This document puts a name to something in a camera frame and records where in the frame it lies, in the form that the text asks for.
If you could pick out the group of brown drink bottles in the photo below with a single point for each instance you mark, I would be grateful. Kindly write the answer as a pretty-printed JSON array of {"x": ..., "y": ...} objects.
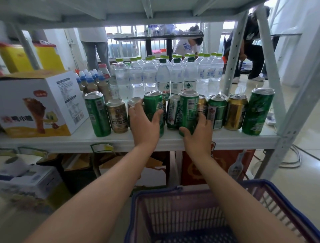
[{"x": 91, "y": 83}]

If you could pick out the white glossy metal shelf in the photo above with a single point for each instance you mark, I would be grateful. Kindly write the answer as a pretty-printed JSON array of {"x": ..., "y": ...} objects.
[{"x": 75, "y": 141}]

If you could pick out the group of clear water bottles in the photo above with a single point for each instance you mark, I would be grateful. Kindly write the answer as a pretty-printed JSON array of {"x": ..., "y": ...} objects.
[{"x": 136, "y": 75}]

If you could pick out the person's right forearm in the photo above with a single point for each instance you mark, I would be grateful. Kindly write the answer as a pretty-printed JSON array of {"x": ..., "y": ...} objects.
[{"x": 232, "y": 205}]

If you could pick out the black box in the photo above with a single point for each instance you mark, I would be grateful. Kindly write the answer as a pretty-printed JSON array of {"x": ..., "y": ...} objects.
[{"x": 77, "y": 175}]

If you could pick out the person's left forearm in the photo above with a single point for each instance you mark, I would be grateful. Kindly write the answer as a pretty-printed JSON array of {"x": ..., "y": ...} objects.
[{"x": 95, "y": 200}]

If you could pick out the white power strip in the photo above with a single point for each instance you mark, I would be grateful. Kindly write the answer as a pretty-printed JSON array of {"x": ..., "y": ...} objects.
[{"x": 271, "y": 119}]

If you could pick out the pink and purple plastic basket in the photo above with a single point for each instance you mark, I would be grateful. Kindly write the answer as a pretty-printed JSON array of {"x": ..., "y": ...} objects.
[{"x": 175, "y": 205}]

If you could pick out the yellow box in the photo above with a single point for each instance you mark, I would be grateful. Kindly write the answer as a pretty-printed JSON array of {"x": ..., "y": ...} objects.
[{"x": 50, "y": 57}]

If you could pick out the long black table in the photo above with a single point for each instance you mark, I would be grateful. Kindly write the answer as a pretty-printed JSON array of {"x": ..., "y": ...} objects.
[{"x": 160, "y": 37}]

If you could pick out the person's right hand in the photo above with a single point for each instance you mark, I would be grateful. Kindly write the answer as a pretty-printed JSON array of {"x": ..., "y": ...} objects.
[{"x": 200, "y": 140}]

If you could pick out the green price tag holder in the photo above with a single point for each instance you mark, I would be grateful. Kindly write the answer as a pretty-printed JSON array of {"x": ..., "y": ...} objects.
[
  {"x": 33, "y": 151},
  {"x": 102, "y": 147}
]

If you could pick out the green label water bottle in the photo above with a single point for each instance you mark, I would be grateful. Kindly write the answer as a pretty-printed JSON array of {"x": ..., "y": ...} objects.
[
  {"x": 163, "y": 77},
  {"x": 190, "y": 75},
  {"x": 177, "y": 76}
]

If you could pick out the white and blue carton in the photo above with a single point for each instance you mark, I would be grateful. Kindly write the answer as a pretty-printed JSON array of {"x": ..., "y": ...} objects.
[{"x": 30, "y": 182}]

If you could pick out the white toilet paper roll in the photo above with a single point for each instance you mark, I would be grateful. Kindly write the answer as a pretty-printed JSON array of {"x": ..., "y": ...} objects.
[{"x": 12, "y": 166}]

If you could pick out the red liquor box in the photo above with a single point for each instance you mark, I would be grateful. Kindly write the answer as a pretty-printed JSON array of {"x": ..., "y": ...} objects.
[{"x": 222, "y": 160}]

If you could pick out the person's left hand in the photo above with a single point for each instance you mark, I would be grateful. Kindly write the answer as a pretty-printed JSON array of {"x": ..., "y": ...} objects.
[{"x": 143, "y": 130}]

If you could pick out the pink cap drink bottle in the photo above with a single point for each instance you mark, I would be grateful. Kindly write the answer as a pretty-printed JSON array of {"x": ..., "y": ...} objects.
[{"x": 103, "y": 71}]

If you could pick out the white carton with duck print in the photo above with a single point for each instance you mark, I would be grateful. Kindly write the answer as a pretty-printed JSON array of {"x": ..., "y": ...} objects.
[{"x": 37, "y": 107}]

